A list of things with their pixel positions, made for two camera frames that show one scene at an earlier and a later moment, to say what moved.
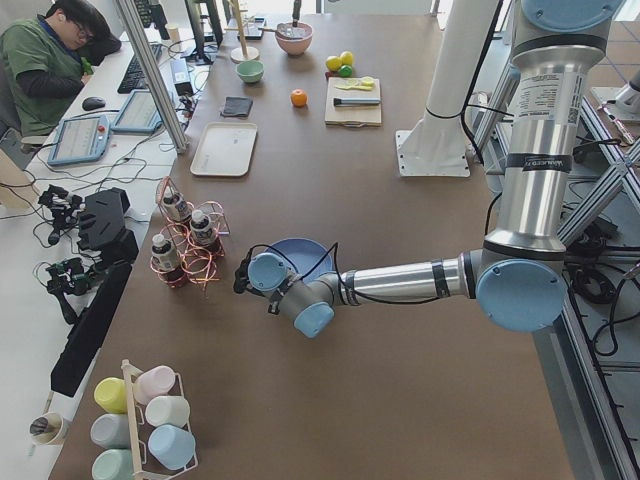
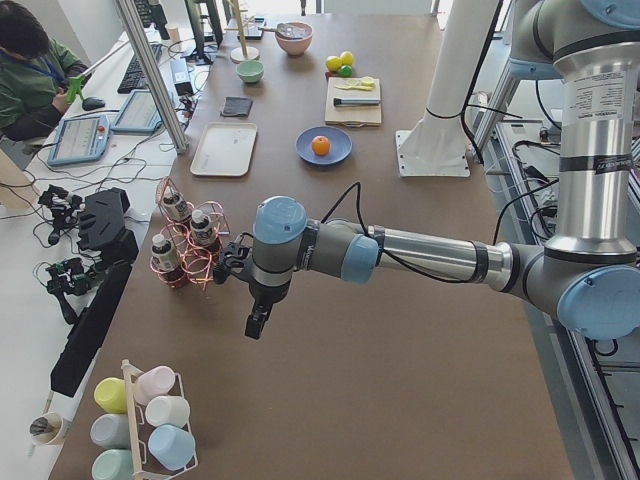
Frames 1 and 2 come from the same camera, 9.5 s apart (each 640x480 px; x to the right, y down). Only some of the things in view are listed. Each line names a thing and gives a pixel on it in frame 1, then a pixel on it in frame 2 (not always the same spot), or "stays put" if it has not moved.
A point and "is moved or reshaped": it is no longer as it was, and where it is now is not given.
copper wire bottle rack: [191, 240] stays put
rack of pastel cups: [143, 430] stays put
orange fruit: [298, 97] → [320, 145]
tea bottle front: [164, 254] stays put
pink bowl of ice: [295, 40] stays put
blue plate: [304, 257] is moved or reshaped
